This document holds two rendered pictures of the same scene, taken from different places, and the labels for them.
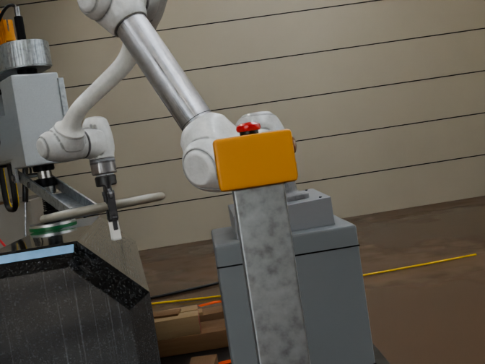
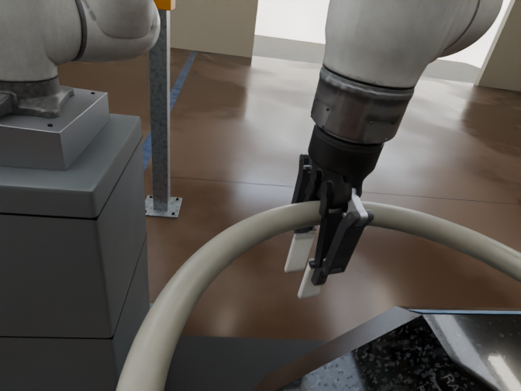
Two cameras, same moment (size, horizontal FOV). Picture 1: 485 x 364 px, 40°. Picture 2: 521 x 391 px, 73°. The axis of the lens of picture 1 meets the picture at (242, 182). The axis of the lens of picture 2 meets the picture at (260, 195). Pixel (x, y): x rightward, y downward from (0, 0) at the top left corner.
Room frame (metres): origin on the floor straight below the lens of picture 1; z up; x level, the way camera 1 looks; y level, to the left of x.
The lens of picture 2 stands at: (2.72, 0.37, 1.15)
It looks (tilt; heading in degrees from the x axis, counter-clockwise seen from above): 31 degrees down; 175
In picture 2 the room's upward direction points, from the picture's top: 9 degrees clockwise
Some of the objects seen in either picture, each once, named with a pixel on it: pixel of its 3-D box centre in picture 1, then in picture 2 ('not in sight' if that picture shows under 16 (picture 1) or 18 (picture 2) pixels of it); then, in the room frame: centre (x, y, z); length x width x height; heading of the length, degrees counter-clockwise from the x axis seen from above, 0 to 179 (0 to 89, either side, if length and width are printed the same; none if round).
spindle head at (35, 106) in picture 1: (31, 126); not in sight; (3.18, 0.96, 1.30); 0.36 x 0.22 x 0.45; 34
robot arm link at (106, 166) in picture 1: (103, 167); (358, 103); (2.37, 0.49, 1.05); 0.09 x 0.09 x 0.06
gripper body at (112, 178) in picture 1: (107, 187); (338, 167); (2.36, 0.48, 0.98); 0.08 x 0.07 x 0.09; 19
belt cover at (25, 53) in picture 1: (5, 74); not in sight; (3.40, 1.12, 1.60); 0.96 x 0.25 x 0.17; 34
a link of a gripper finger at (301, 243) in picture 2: (115, 230); (298, 252); (2.33, 0.47, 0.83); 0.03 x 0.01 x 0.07; 109
